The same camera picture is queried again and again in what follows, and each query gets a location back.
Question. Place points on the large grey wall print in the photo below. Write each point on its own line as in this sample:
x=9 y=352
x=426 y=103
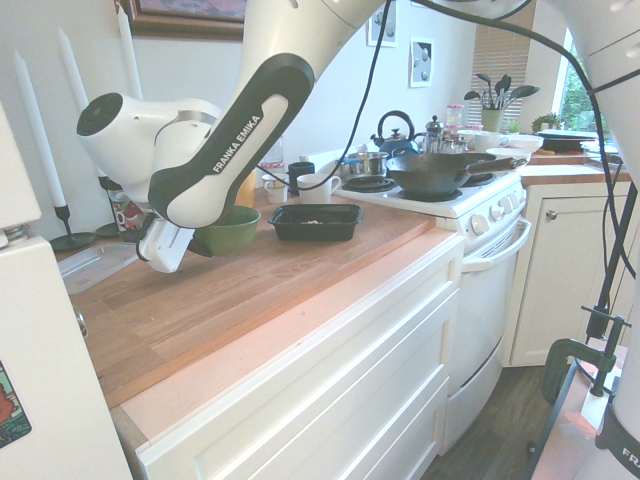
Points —
x=422 y=62

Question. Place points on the white coffee mug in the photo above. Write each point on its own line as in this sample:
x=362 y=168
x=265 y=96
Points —
x=487 y=142

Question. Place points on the wide white bowl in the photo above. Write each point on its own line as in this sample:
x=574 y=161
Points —
x=525 y=141

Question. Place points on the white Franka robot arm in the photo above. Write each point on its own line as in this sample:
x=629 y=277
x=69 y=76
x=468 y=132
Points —
x=225 y=150

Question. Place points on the white door cabinet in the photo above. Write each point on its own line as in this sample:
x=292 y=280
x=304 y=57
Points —
x=560 y=280

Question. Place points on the pale green utensil cup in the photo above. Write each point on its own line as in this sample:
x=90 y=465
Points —
x=491 y=121

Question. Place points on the yellow ceramic mug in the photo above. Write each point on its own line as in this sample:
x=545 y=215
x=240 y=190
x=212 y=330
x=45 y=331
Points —
x=247 y=190

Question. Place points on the colourful fridge magnet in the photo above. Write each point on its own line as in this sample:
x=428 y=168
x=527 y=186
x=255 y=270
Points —
x=12 y=410

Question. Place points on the metal cabinet knob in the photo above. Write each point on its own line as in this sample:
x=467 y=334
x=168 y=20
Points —
x=551 y=215

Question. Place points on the glass french press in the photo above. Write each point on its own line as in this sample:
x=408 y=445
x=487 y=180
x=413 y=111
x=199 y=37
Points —
x=434 y=135

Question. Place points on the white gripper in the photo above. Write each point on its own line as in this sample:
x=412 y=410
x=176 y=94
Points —
x=167 y=247

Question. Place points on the short jar red checkered lid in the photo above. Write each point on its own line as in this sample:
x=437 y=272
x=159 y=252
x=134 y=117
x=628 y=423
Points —
x=273 y=166

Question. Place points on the black plastic tray box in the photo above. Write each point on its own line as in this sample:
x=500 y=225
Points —
x=320 y=230

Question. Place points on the clear glass dish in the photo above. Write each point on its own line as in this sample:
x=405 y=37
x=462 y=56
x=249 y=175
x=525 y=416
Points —
x=597 y=152

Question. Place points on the wooden window blinds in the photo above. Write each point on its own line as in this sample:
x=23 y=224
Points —
x=500 y=70

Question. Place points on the glass spice shakers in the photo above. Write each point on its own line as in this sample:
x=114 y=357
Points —
x=455 y=144

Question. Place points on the patterned white espresso cup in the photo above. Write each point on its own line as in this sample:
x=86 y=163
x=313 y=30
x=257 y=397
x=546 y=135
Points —
x=277 y=190

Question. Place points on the robot mounting table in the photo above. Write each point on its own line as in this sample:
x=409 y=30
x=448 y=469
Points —
x=565 y=445

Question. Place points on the short black candle holder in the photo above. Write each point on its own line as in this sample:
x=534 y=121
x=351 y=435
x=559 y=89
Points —
x=70 y=241

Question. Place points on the black stand pole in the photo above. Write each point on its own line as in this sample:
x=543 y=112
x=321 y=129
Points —
x=612 y=265

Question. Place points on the small grey wall print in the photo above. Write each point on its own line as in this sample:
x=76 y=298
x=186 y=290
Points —
x=385 y=31

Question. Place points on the medium white taper candle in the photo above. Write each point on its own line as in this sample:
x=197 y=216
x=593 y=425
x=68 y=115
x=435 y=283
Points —
x=72 y=65

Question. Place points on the spice jar with black lid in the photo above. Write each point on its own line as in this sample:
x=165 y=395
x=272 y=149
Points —
x=124 y=212

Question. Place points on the green c-clamp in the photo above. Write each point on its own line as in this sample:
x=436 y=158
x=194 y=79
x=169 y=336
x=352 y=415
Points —
x=557 y=370

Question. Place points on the plain white mug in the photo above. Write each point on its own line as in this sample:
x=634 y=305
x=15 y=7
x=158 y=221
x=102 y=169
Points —
x=317 y=190

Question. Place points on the shallow white bowl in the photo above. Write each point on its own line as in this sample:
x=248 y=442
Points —
x=505 y=152

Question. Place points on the clear plastic lid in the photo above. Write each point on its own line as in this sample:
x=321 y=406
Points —
x=90 y=270

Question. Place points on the black frying pan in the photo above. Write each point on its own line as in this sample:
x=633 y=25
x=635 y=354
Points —
x=570 y=140

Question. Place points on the tall white taper candle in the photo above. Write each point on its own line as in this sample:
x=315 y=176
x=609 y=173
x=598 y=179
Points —
x=129 y=55

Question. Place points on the dark framed painting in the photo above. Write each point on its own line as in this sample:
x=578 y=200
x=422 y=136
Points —
x=200 y=25

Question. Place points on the short white taper candle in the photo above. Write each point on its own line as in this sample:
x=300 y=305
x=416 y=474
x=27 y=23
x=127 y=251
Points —
x=40 y=135

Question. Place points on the black coil burner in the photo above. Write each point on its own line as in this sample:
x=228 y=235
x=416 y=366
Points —
x=370 y=184

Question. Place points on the black mug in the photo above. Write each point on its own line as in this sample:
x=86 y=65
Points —
x=300 y=170

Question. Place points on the small green potted plant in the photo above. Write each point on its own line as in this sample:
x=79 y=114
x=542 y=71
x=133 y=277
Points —
x=544 y=121

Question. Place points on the green ceramic bowl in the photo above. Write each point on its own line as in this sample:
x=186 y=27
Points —
x=230 y=235

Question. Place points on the white drawer cabinet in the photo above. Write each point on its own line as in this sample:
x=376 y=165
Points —
x=325 y=375

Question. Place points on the small jar red lid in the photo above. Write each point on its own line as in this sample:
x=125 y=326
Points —
x=455 y=117

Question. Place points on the tan cereal pieces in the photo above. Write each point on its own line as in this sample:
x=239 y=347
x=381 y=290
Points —
x=313 y=221

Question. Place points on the black kitchen utensils bunch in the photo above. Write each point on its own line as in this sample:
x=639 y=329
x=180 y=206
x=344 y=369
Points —
x=500 y=90

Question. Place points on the white electric stove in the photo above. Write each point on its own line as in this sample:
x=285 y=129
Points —
x=480 y=280

